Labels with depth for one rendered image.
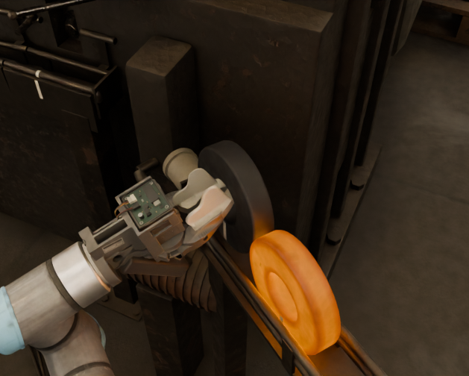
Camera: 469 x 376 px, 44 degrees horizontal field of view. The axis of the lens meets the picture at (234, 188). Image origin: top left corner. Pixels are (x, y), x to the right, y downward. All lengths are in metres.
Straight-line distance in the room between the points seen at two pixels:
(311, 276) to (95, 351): 0.31
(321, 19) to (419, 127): 1.25
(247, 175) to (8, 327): 0.34
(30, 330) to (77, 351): 0.08
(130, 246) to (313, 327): 0.24
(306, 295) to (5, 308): 0.35
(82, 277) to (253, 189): 0.23
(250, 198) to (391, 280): 0.98
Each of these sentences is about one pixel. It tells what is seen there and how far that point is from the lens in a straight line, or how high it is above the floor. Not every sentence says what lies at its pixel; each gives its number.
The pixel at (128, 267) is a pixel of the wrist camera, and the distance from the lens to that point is 0.75.
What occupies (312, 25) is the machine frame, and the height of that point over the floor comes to 0.87.
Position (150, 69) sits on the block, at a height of 0.80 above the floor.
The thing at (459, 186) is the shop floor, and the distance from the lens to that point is 1.94.
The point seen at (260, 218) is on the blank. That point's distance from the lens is 0.72.
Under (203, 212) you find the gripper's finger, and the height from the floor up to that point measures 0.77.
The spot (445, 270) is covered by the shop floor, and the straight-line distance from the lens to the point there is 1.71.
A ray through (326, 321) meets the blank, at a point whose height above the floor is 0.76.
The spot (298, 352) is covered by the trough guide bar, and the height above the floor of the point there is 0.70.
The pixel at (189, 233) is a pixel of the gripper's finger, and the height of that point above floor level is 0.75.
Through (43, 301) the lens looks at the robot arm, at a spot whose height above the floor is 0.74.
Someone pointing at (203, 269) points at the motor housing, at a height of 0.53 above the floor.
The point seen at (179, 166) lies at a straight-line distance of 0.90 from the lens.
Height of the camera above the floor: 1.34
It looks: 48 degrees down
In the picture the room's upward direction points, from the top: straight up
